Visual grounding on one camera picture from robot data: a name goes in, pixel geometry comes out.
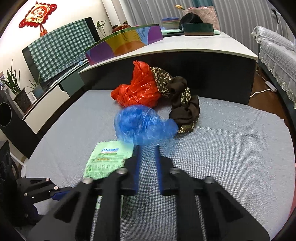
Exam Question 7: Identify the dark green round box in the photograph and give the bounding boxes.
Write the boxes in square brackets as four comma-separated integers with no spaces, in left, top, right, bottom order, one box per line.
[182,23,214,36]

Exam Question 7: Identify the red teapot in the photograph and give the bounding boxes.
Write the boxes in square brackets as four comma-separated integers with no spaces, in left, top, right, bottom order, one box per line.
[112,21,131,33]

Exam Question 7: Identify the potted plant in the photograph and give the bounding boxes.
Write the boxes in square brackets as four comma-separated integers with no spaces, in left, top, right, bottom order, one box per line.
[2,60,32,113]

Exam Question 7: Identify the orange plastic bag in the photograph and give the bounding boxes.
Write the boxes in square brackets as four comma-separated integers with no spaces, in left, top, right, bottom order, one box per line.
[111,61,161,108]

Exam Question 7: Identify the tv cabinet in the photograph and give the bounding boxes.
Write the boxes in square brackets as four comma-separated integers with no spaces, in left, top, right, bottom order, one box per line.
[23,59,89,133]

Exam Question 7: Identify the white power strip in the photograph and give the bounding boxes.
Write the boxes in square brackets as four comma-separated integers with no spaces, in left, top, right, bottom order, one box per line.
[265,80,277,92]

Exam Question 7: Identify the grey quilted sofa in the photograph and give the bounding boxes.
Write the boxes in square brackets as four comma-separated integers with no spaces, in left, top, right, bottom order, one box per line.
[251,26,295,109]

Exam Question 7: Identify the dark floral cloth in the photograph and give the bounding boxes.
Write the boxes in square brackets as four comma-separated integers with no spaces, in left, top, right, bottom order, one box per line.
[151,67,200,133]

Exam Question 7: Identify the grey mat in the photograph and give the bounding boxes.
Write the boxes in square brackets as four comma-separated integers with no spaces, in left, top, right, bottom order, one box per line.
[27,90,295,240]

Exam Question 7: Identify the grey curtain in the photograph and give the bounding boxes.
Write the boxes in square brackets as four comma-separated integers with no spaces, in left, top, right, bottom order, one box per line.
[120,0,295,53]

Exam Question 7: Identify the red chinese knot ornament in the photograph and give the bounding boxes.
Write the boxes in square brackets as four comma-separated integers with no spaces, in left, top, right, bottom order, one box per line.
[18,1,57,37]

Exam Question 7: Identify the blue plastic bag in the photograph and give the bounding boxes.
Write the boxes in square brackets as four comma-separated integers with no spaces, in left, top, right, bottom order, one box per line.
[114,105,179,146]

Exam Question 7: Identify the stacked coloured bowls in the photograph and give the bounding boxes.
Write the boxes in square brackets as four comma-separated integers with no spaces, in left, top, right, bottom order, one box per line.
[162,18,180,29]

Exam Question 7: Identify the colourful rectangular box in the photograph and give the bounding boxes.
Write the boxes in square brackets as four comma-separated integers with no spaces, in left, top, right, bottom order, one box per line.
[85,24,163,65]

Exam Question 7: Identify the checked cloth covered television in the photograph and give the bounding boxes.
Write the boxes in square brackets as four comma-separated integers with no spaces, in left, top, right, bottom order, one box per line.
[22,17,100,82]

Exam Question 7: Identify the green panda snack bag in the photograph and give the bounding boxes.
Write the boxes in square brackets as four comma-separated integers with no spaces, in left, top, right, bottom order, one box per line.
[82,140,134,210]

